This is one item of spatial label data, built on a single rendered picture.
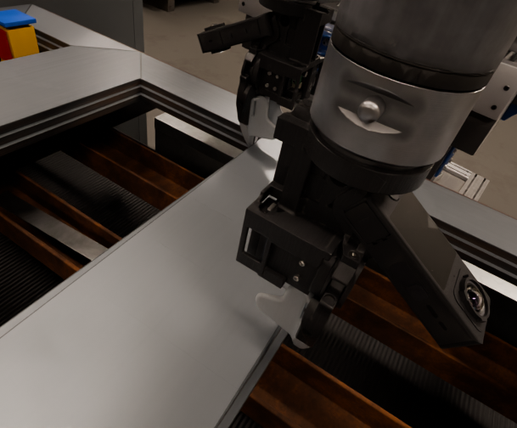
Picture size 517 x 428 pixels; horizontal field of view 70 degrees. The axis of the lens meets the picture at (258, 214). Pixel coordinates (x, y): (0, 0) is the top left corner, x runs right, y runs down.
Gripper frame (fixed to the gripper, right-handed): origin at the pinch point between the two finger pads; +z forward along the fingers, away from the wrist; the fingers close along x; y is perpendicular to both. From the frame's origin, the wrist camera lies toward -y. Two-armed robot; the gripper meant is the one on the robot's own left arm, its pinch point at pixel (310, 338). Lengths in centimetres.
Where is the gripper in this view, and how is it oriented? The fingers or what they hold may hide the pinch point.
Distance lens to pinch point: 35.2
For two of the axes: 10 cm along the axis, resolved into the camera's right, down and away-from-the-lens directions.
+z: -1.7, 7.3, 6.7
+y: -8.4, -4.6, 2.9
